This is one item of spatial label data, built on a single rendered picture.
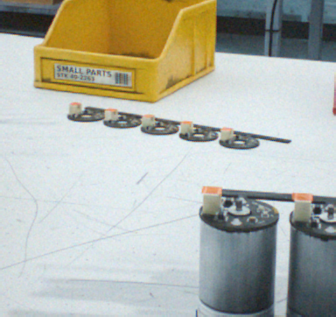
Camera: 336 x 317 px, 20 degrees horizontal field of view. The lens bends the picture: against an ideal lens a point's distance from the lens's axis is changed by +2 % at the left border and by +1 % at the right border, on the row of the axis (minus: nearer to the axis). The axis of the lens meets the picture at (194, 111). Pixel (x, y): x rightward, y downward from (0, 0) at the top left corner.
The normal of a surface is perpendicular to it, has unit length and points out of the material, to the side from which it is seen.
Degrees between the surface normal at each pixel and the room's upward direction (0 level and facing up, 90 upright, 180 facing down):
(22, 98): 0
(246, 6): 90
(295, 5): 90
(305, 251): 90
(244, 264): 90
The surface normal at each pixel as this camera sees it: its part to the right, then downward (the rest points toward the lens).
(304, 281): -0.65, 0.19
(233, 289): -0.18, 0.25
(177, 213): 0.02, -0.96
